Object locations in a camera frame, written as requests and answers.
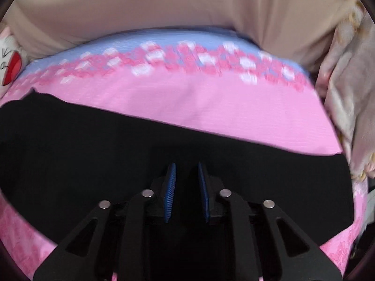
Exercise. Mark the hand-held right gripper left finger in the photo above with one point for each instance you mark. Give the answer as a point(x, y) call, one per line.
point(170, 194)

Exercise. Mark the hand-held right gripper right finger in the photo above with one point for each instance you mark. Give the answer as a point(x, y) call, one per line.
point(203, 194)

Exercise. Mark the black pants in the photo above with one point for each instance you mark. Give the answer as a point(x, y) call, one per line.
point(88, 158)

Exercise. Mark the pink floral bedsheet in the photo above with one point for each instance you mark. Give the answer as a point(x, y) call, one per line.
point(205, 108)

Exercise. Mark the cream floral curtain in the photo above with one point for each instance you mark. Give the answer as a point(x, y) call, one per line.
point(351, 108)

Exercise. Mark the beige hanging cloth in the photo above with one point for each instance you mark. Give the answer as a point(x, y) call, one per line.
point(146, 5)

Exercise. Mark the white cat face pillow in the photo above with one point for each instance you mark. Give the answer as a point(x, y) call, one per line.
point(13, 64)

